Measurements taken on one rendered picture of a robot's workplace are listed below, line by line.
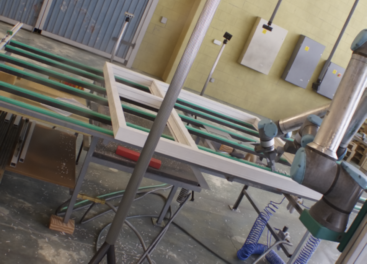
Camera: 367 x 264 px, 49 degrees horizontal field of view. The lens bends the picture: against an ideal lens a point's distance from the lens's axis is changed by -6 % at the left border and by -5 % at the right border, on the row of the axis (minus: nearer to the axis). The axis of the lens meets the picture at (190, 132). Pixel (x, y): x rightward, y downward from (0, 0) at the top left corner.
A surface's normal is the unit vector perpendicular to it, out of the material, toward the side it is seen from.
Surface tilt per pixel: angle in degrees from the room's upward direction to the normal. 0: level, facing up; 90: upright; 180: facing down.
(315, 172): 80
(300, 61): 90
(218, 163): 90
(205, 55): 90
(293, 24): 90
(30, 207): 0
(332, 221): 70
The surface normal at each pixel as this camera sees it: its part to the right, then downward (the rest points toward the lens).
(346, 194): -0.17, 0.25
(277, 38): 0.24, 0.38
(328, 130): -0.55, -0.16
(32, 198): 0.40, -0.88
